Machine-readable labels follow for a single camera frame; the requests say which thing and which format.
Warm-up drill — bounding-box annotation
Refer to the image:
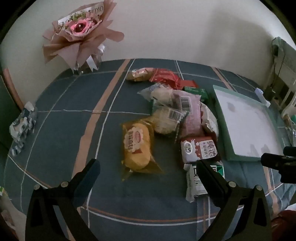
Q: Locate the dark red cloth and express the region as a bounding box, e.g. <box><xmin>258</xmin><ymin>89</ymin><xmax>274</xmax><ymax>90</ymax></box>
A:
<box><xmin>270</xmin><ymin>210</ymin><xmax>296</xmax><ymax>241</ymax></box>

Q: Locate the tan bread roll packet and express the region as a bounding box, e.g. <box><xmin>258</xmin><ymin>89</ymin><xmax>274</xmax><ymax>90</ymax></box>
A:
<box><xmin>125</xmin><ymin>67</ymin><xmax>154</xmax><ymax>82</ymax></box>

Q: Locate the blue and white tissue pack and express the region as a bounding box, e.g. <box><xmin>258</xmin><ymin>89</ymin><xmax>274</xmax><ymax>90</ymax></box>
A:
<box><xmin>9</xmin><ymin>101</ymin><xmax>38</xmax><ymax>156</ymax></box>

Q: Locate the white bedside shelf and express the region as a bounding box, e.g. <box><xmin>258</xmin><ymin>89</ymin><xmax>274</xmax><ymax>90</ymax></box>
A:
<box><xmin>266</xmin><ymin>66</ymin><xmax>296</xmax><ymax>121</ymax></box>

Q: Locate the brown and white snack packet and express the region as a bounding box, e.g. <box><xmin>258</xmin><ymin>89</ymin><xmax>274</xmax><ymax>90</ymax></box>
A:
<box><xmin>180</xmin><ymin>136</ymin><xmax>222</xmax><ymax>166</ymax></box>

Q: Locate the pink snack packet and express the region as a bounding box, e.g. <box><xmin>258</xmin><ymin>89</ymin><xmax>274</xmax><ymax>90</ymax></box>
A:
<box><xmin>172</xmin><ymin>90</ymin><xmax>202</xmax><ymax>140</ymax></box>

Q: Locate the red patterned snack packet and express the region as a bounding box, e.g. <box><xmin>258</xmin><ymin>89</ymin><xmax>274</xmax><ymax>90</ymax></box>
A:
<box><xmin>149</xmin><ymin>68</ymin><xmax>176</xmax><ymax>83</ymax></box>
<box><xmin>162</xmin><ymin>77</ymin><xmax>183</xmax><ymax>90</ymax></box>
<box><xmin>179</xmin><ymin>80</ymin><xmax>199</xmax><ymax>89</ymax></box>

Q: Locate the pink paper flower bouquet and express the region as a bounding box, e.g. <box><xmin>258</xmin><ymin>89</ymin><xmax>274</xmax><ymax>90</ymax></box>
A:
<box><xmin>42</xmin><ymin>0</ymin><xmax>125</xmax><ymax>73</ymax></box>

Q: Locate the black charger cable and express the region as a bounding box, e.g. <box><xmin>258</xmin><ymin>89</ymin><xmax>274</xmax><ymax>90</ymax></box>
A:
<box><xmin>271</xmin><ymin>39</ymin><xmax>286</xmax><ymax>91</ymax></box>

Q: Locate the white power strip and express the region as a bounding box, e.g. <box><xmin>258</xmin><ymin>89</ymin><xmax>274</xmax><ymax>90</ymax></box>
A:
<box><xmin>255</xmin><ymin>88</ymin><xmax>271</xmax><ymax>108</ymax></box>

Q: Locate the green cloth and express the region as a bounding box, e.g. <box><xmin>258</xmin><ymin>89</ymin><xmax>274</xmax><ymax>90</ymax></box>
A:
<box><xmin>272</xmin><ymin>37</ymin><xmax>296</xmax><ymax>70</ymax></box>

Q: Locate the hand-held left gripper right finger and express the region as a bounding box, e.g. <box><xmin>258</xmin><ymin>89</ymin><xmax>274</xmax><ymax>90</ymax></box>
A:
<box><xmin>196</xmin><ymin>159</ymin><xmax>272</xmax><ymax>241</ymax></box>

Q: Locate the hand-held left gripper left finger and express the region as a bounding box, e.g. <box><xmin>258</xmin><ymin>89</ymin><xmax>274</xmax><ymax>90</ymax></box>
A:
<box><xmin>25</xmin><ymin>158</ymin><xmax>101</xmax><ymax>241</ymax></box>

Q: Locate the green-edged white box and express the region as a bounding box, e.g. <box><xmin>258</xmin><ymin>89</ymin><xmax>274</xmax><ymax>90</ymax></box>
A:
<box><xmin>212</xmin><ymin>85</ymin><xmax>285</xmax><ymax>162</ymax></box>

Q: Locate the clear rice cracker packet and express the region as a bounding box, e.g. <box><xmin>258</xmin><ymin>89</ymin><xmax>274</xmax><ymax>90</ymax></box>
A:
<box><xmin>151</xmin><ymin>104</ymin><xmax>188</xmax><ymax>140</ymax></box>
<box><xmin>137</xmin><ymin>83</ymin><xmax>176</xmax><ymax>107</ymax></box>

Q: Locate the green headboard with wooden trim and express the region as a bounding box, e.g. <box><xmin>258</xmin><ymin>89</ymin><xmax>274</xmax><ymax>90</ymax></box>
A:
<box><xmin>0</xmin><ymin>67</ymin><xmax>25</xmax><ymax>149</ymax></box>

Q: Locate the white and green snack packet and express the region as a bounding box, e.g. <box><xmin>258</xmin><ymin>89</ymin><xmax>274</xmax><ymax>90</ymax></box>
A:
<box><xmin>184</xmin><ymin>162</ymin><xmax>225</xmax><ymax>203</ymax></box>

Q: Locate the white crinkled snack packet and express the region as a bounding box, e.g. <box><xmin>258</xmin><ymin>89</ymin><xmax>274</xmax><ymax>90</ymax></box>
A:
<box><xmin>200</xmin><ymin>102</ymin><xmax>219</xmax><ymax>139</ymax></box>

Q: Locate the yellow cake packet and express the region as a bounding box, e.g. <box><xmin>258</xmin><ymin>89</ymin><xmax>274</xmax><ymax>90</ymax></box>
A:
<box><xmin>121</xmin><ymin>120</ymin><xmax>164</xmax><ymax>181</ymax></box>

